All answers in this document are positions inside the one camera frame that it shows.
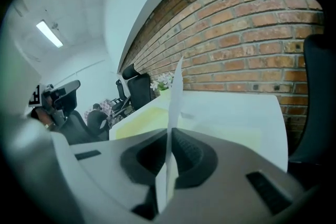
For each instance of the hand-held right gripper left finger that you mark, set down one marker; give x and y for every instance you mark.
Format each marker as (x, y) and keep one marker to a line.
(105, 160)

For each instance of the person's left forearm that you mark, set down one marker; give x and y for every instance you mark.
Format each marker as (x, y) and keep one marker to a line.
(43, 118)

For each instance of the black fabric chair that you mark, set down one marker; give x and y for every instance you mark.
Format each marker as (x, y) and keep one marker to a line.
(320, 99)

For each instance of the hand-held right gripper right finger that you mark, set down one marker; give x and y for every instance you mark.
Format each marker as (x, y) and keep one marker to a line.
(231, 165)

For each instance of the tall black headrest chair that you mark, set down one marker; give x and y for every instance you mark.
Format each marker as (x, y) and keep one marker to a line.
(121, 89)

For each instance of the large black office chair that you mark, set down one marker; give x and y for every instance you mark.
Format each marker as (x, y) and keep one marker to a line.
(139, 91)

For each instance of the white A4 paper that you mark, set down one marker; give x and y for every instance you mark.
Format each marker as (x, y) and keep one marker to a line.
(176, 91)

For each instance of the ceiling light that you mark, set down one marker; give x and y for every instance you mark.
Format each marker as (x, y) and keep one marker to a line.
(50, 33)

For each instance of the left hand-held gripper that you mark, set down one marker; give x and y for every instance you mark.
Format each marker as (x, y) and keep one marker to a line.
(34, 97)

